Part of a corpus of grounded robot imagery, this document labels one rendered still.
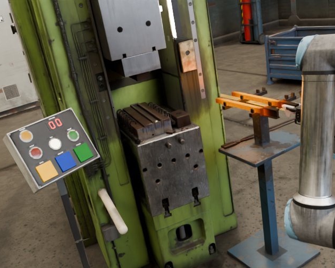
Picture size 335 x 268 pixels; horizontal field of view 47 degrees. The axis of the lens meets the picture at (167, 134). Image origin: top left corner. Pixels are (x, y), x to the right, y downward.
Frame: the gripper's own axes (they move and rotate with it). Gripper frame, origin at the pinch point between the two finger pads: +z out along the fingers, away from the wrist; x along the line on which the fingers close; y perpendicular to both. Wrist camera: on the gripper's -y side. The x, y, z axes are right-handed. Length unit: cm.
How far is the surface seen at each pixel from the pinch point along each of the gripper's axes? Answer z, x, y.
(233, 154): 20.8, -19.5, 26.3
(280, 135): 17.6, 13.1, 26.4
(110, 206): 45, -86, 38
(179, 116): 46, -33, 5
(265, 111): 1.5, -12.2, 0.4
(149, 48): 47, -44, -36
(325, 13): 511, 686, 74
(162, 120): 47, -44, 4
